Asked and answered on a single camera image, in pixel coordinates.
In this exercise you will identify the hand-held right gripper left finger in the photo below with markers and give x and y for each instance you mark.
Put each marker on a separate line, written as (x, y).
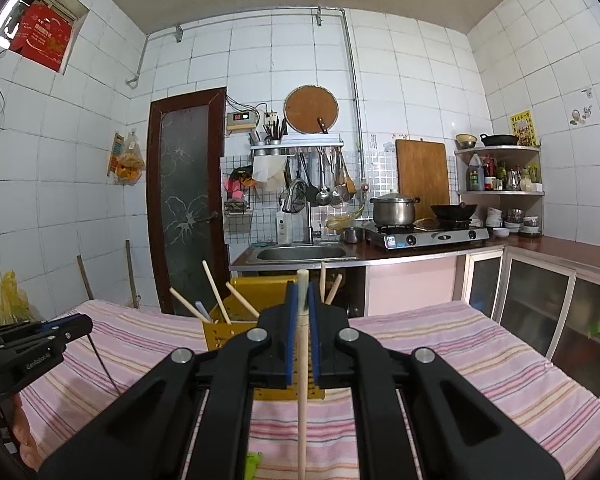
(293, 330)

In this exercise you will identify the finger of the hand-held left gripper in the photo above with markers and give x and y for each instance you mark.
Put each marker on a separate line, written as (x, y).
(60, 324)
(77, 332)

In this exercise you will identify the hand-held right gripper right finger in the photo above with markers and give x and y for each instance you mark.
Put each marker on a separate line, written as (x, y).
(311, 330)

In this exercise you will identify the yellow slatted utensil holder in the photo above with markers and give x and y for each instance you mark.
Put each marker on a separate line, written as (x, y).
(217, 335)

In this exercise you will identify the long wooden chopstick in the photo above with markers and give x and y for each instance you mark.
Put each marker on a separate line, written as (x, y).
(302, 410)

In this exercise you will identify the short wooden stick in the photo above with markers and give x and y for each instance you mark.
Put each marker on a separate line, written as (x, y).
(85, 277)

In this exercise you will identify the yellow plastic bag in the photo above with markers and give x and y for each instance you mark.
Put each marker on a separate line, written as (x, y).
(10, 300)

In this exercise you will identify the stainless steel sink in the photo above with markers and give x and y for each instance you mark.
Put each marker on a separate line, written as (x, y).
(300, 252)

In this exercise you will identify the small steel cup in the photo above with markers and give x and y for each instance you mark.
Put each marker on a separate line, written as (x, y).
(351, 236)

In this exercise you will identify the white water purifier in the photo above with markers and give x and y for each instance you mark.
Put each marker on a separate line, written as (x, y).
(283, 227)

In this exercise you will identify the pink cabinet door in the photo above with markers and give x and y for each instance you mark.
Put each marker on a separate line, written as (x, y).
(410, 285)

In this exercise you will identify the steel faucet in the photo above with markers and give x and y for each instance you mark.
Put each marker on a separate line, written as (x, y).
(310, 220)

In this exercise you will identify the steel ladle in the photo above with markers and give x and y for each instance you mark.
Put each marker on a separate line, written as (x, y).
(336, 196)
(324, 196)

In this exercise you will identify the black skimmer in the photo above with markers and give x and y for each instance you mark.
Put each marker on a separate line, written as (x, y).
(312, 191)

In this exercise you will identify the steel cooking pot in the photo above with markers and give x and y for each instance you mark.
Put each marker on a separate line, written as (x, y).
(392, 212)

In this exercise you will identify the green plastic item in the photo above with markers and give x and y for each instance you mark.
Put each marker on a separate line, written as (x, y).
(254, 467)

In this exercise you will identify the pink striped cloth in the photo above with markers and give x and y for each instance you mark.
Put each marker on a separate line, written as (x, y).
(455, 340)

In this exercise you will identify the wooden spatula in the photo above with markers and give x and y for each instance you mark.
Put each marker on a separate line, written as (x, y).
(349, 186)

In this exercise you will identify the steel gas stove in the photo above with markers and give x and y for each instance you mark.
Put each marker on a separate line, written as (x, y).
(430, 237)

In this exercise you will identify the pink rubber gloves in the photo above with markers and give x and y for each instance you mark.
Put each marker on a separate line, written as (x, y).
(236, 187)

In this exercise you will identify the white hanging towel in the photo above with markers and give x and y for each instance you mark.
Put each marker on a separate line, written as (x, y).
(267, 170)

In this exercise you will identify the brown frosted glass door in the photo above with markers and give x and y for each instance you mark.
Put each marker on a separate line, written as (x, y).
(185, 200)

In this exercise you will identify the orange hanging plastic bag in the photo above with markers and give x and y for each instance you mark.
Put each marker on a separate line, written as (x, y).
(129, 165)

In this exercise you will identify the colourful hanging board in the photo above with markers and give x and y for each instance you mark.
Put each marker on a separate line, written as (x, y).
(115, 155)

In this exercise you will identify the narrow glass cabinet door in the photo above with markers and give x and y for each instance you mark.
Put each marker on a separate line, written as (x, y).
(484, 282)

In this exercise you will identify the black wok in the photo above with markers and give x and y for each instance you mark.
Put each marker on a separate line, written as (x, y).
(452, 211)

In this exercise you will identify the rectangular wooden cutting board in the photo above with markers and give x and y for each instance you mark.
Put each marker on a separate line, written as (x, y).
(422, 170)

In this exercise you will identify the stack of white bowls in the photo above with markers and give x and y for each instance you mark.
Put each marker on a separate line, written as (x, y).
(494, 217)

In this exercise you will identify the grey digital controller box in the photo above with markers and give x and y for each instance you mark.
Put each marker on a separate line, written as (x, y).
(241, 120)

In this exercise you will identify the round wooden cutting board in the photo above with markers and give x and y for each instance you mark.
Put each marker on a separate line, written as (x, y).
(307, 105)

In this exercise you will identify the large oil bottle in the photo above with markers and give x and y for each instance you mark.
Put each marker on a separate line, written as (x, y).
(475, 175)

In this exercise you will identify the beige bowl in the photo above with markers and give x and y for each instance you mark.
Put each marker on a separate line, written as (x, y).
(466, 141)

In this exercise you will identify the sliding glass cabinet doors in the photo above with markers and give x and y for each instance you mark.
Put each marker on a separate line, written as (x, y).
(555, 305)

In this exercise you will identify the row of condiment bottles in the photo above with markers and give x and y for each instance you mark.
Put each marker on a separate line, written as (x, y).
(512, 177)

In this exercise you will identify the white corner shelf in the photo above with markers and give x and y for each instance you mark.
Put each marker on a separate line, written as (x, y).
(500, 149)

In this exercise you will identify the black pan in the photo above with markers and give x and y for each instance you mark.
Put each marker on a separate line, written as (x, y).
(500, 140)

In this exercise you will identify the red cardboard box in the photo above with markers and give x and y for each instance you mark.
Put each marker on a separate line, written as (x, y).
(42, 35)

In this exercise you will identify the white wall utensil rack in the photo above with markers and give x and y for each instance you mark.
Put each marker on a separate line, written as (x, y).
(310, 139)

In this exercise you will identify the grey wall pipe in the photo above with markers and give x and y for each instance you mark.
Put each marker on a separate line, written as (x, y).
(352, 70)

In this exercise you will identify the yellow wall poster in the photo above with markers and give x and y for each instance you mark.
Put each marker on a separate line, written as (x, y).
(522, 127)

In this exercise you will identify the wall hook decorations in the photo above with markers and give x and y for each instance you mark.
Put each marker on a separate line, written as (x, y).
(581, 116)

